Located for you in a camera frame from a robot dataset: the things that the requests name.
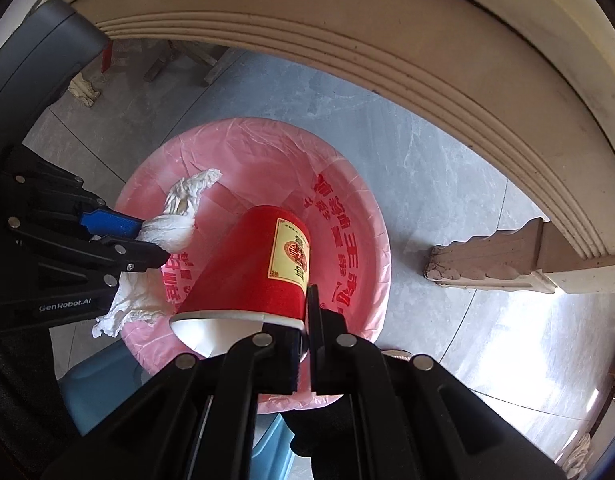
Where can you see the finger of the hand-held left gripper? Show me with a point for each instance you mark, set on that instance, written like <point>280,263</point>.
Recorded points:
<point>132,257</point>
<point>112,223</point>

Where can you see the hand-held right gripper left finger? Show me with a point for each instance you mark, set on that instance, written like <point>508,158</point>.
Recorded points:
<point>282,365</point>

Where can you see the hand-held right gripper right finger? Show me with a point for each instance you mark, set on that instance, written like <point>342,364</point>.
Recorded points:
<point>327,360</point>

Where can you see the white tissue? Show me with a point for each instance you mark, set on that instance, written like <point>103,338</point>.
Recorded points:
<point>167,232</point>

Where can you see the red paper cup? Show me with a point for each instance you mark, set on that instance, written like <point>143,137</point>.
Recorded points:
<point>247,270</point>

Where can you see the pink plastic bin bag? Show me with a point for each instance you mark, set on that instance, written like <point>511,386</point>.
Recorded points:
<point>337,220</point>

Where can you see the wooden furniture leg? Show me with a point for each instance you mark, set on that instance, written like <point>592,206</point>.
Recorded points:
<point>207,60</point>

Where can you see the white crumpled cloth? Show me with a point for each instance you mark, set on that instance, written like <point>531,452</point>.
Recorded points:
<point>580,455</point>

